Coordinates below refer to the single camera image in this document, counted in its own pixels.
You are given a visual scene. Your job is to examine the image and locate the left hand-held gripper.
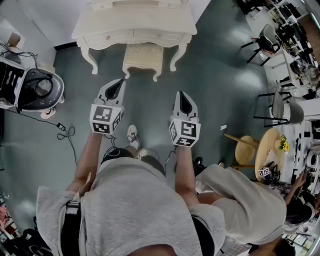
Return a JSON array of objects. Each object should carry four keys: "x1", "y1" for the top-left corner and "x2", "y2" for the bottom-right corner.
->
[{"x1": 89, "y1": 78, "x2": 127, "y2": 136}]

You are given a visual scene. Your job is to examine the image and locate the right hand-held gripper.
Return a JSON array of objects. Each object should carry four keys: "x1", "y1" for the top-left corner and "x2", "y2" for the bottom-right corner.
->
[{"x1": 168, "y1": 91, "x2": 202, "y2": 149}]

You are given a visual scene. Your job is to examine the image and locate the cream cushioned stool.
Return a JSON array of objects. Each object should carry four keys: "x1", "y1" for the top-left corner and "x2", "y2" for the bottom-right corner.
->
[{"x1": 122, "y1": 42, "x2": 165, "y2": 83}]

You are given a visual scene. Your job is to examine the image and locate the cream ornate dressing table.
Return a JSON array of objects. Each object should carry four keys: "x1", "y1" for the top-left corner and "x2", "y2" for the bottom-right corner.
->
[{"x1": 71, "y1": 0, "x2": 198, "y2": 76}]

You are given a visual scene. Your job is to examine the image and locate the person's left forearm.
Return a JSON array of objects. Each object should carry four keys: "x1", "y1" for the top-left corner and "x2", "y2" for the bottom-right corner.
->
[{"x1": 66, "y1": 131, "x2": 111, "y2": 201}]

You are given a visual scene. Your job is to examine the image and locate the person's right forearm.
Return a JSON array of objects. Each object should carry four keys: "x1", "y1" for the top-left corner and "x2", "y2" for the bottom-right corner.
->
[{"x1": 173, "y1": 146, "x2": 199, "y2": 208}]

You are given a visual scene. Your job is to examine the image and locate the round wooden stool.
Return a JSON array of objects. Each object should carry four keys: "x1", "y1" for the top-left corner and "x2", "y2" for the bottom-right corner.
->
[{"x1": 223, "y1": 133, "x2": 261, "y2": 171}]

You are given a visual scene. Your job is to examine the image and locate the person's left white shoe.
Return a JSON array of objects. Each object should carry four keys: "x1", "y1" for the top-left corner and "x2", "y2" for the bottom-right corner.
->
[{"x1": 126, "y1": 124, "x2": 140, "y2": 144}]

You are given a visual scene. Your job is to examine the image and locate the person's white shoe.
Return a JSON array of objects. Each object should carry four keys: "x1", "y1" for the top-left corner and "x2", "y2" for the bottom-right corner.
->
[
  {"x1": 126, "y1": 124, "x2": 140, "y2": 144},
  {"x1": 136, "y1": 147, "x2": 151, "y2": 161}
]

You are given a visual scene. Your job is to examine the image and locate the person's right white shoe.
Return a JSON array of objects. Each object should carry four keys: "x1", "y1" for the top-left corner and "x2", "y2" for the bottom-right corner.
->
[{"x1": 136, "y1": 147, "x2": 151, "y2": 161}]

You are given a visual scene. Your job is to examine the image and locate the person's black shorts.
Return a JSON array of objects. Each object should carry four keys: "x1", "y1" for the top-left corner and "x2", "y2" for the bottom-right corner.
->
[{"x1": 100, "y1": 147, "x2": 166, "y2": 177}]

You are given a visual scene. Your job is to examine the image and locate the round wooden side table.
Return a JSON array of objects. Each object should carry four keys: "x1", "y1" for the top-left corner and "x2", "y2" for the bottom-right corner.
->
[{"x1": 254, "y1": 127, "x2": 291, "y2": 183}]

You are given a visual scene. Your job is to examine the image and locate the idle hand-held gripper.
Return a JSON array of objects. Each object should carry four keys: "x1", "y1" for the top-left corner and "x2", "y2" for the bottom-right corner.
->
[{"x1": 258, "y1": 162, "x2": 281, "y2": 185}]

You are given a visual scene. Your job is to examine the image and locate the black and white backpack box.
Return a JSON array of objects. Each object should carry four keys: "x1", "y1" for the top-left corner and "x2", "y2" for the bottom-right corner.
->
[{"x1": 0, "y1": 57, "x2": 27, "y2": 107}]

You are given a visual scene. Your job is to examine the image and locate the yellow flower bunch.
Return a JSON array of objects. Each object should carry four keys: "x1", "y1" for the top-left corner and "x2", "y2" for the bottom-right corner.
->
[{"x1": 278, "y1": 134, "x2": 291, "y2": 153}]

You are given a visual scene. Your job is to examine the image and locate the person's grey t-shirt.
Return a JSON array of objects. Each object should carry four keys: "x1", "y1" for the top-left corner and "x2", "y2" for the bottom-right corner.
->
[{"x1": 36, "y1": 156, "x2": 226, "y2": 256}]

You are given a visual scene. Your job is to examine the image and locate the cluttered white work desk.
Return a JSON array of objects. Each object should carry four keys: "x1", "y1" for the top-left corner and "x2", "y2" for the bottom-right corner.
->
[{"x1": 244, "y1": 0, "x2": 320, "y2": 91}]

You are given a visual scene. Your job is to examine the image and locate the black bag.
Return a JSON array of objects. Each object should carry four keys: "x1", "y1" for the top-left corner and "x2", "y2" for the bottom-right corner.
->
[{"x1": 14, "y1": 227, "x2": 55, "y2": 256}]

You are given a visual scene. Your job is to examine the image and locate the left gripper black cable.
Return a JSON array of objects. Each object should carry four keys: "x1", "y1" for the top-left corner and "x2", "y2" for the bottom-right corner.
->
[{"x1": 101, "y1": 135, "x2": 119, "y2": 164}]

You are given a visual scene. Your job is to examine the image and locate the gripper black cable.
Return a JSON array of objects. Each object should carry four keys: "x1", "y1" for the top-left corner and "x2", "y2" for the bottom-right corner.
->
[
  {"x1": 101, "y1": 135, "x2": 119, "y2": 164},
  {"x1": 165, "y1": 147, "x2": 179, "y2": 174}
]

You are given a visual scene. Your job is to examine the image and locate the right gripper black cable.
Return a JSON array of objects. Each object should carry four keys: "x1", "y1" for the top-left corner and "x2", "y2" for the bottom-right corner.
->
[{"x1": 165, "y1": 147, "x2": 179, "y2": 174}]

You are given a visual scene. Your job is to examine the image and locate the black adapter cable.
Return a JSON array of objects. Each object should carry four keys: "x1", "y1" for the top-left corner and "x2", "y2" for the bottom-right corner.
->
[{"x1": 4, "y1": 107, "x2": 79, "y2": 167}]

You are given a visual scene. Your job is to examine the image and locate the grey chair with black frame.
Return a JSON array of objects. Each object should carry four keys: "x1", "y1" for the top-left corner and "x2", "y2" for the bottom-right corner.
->
[
  {"x1": 241, "y1": 23, "x2": 283, "y2": 67},
  {"x1": 253, "y1": 89, "x2": 305, "y2": 129}
]

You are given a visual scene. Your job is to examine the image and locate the black and white shoulder strap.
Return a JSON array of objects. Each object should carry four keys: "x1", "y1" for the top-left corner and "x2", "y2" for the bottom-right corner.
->
[{"x1": 59, "y1": 198, "x2": 83, "y2": 251}]

